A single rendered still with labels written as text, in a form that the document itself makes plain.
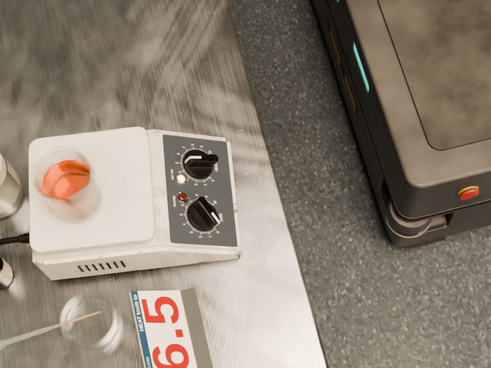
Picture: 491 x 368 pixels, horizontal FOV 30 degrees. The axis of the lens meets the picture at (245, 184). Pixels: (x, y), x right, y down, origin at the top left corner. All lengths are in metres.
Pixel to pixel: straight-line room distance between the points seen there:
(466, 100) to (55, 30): 0.67
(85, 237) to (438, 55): 0.78
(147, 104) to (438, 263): 0.86
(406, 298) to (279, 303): 0.81
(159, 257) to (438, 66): 0.72
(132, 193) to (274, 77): 1.03
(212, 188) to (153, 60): 0.19
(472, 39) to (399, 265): 0.46
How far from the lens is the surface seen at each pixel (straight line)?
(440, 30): 1.52
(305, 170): 1.79
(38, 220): 0.90
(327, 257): 1.73
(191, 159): 0.91
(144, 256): 0.90
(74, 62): 1.07
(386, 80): 1.47
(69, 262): 0.90
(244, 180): 0.97
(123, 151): 0.90
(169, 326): 0.91
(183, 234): 0.89
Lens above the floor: 1.65
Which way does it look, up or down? 68 degrees down
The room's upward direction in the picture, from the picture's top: 9 degrees counter-clockwise
